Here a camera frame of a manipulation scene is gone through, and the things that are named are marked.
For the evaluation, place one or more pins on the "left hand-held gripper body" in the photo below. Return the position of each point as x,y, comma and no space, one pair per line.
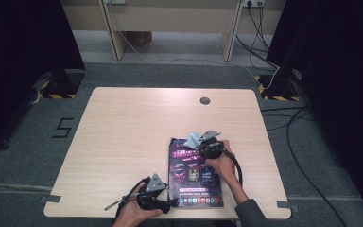
151,198

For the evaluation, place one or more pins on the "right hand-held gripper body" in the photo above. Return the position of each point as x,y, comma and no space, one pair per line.
211,149

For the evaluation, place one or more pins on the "dark illustrated magazine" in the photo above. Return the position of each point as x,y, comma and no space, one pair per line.
195,179

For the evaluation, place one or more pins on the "person's right hand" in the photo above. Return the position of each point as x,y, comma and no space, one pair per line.
223,167

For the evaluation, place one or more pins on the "person's left hand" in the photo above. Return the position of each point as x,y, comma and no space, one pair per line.
132,217

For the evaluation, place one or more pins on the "stand base with hazard tape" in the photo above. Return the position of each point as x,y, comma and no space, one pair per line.
63,85
277,90

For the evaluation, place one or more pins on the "brown cardboard box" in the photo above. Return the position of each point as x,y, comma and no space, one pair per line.
138,38

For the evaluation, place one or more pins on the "beige wooden desk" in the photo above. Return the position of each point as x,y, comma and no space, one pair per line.
170,15

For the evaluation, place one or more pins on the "black curtain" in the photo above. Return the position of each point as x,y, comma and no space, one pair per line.
19,56
343,78

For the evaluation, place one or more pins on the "white power strip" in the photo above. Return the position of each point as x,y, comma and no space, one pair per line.
116,1

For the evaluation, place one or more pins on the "white wall socket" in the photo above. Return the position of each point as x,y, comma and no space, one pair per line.
253,2

